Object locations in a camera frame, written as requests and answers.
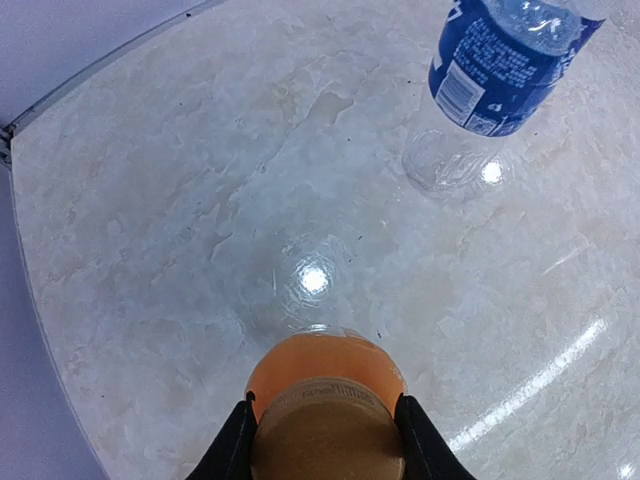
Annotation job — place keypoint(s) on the gold juice bottle cap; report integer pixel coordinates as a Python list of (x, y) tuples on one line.
[(327, 428)]

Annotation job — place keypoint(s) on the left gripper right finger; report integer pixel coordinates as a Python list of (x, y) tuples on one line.
[(427, 455)]

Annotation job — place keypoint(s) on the clear bottle blue label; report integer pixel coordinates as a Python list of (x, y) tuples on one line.
[(495, 63)]

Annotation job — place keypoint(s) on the aluminium corner post left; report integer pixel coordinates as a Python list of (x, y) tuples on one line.
[(6, 136)]

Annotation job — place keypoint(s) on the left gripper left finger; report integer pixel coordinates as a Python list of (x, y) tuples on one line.
[(228, 456)]

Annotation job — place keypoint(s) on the orange juice bottle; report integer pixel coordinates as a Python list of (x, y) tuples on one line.
[(340, 353)]

